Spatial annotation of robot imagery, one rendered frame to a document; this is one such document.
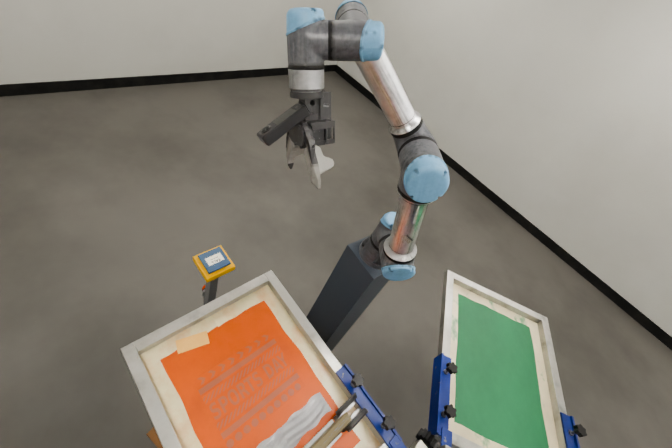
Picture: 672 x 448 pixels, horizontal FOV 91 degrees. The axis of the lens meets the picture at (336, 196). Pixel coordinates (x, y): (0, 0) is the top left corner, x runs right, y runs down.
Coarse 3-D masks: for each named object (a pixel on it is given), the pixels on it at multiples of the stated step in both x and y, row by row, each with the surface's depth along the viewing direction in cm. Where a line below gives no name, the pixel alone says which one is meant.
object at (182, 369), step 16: (208, 336) 121; (176, 352) 114; (192, 352) 116; (208, 352) 117; (224, 352) 119; (176, 368) 111; (192, 368) 112; (208, 368) 114; (176, 384) 108; (192, 384) 109; (192, 400) 106; (192, 416) 104; (208, 416) 105; (208, 432) 102; (256, 432) 106; (272, 432) 107
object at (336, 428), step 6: (348, 414) 108; (336, 420) 110; (342, 420) 106; (348, 420) 107; (330, 426) 109; (336, 426) 105; (342, 426) 105; (324, 432) 108; (330, 432) 103; (336, 432) 104; (318, 438) 106; (324, 438) 101; (330, 438) 102; (318, 444) 100; (324, 444) 100
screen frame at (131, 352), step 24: (240, 288) 134; (192, 312) 122; (216, 312) 128; (288, 312) 136; (144, 336) 111; (168, 336) 115; (312, 336) 129; (336, 360) 126; (144, 384) 102; (360, 408) 117; (168, 432) 96
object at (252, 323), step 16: (256, 304) 135; (240, 320) 128; (256, 320) 130; (272, 320) 132; (224, 336) 123; (240, 336) 124; (256, 336) 126; (288, 336) 130; (288, 352) 126; (304, 368) 124; (320, 384) 122; (288, 400) 115; (304, 400) 116; (272, 416) 110; (288, 416) 112; (352, 432) 114
